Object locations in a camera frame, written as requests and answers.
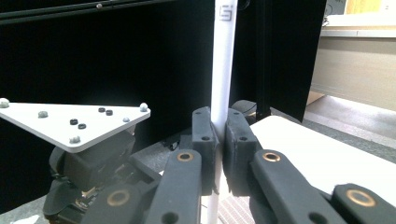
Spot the black curtain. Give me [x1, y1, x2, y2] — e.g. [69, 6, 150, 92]
[0, 0, 328, 216]

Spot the dark metal rail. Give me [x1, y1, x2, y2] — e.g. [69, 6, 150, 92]
[0, 0, 178, 26]

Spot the grey round floor base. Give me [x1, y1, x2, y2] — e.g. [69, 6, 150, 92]
[232, 99, 259, 119]

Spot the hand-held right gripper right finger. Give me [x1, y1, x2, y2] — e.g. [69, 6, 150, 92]
[224, 107, 262, 198]

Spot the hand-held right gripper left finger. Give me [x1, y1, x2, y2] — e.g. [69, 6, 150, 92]
[191, 105, 219, 196]

